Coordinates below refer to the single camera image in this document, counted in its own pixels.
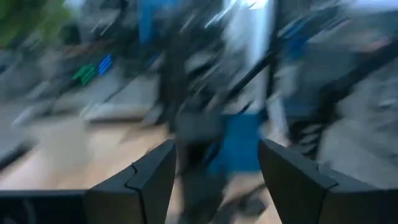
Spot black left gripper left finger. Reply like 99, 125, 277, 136
0, 139, 177, 224

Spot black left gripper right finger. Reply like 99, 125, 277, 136
257, 138, 398, 224

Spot blue plastic bin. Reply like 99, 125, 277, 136
206, 112, 267, 175

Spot computer tower green lights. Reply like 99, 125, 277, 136
72, 63, 96, 85

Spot computer tower blue lights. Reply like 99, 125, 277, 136
98, 53, 113, 75

